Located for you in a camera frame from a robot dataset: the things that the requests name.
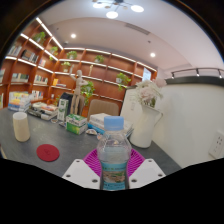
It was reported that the green tissue box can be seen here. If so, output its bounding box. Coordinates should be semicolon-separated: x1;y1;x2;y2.
65;113;88;136

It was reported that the flat round red coaster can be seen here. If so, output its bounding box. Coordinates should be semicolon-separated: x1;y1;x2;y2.
35;143;61;163

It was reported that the clear blue-capped water bottle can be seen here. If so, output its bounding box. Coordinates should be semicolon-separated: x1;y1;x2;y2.
96;116;132;192

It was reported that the black track light rail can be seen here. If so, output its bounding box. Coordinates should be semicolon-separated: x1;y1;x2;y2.
170;67;224;80

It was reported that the tall white-green carton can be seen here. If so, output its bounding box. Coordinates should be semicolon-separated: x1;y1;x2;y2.
57;98;70;123

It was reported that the wooden artist mannequin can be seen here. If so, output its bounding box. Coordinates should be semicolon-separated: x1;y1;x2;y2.
69;69;88;116

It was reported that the wooden shelf unit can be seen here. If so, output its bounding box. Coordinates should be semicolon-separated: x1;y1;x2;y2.
0;16;158;111

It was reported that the white pitcher vase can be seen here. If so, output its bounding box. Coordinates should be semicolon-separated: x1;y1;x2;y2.
128;104;164;149

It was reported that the cream paper cup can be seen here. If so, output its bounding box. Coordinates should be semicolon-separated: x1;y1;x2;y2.
12;111;31;143

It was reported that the dark blue chair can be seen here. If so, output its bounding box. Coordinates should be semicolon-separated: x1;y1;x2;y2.
59;92;83;114

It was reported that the white wall socket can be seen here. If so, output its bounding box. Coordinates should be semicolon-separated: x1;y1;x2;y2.
208;129;224;160

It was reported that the pink and white flower bouquet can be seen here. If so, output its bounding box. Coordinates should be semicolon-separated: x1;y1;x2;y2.
131;77;168;108

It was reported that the branched ceiling lamp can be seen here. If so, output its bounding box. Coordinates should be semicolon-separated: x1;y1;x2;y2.
92;0;145;20

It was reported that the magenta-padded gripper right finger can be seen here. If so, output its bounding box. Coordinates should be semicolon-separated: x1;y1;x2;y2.
127;148;167;190

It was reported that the colourful book stack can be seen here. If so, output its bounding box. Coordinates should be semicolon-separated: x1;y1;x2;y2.
7;92;32;113

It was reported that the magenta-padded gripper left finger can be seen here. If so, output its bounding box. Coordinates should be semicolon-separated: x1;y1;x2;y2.
61;148;101;190

